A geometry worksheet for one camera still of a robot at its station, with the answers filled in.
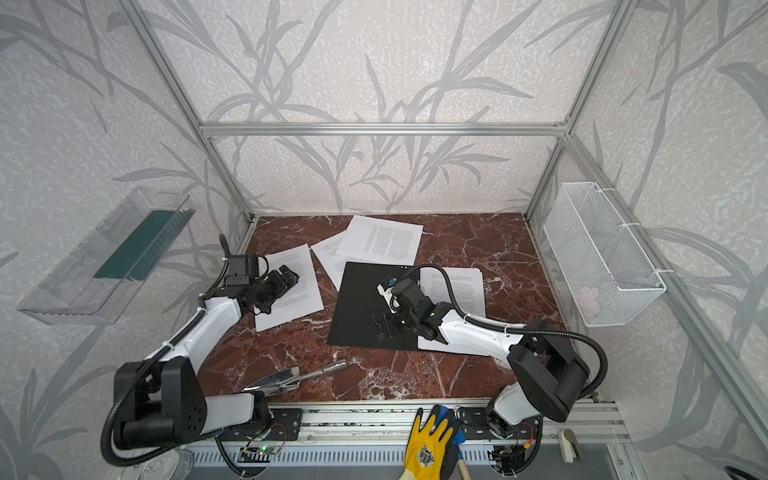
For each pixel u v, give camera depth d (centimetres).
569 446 69
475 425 74
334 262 105
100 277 64
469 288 98
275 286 79
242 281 67
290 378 81
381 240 112
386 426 75
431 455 68
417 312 65
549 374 43
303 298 97
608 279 61
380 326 74
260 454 72
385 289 77
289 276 81
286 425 73
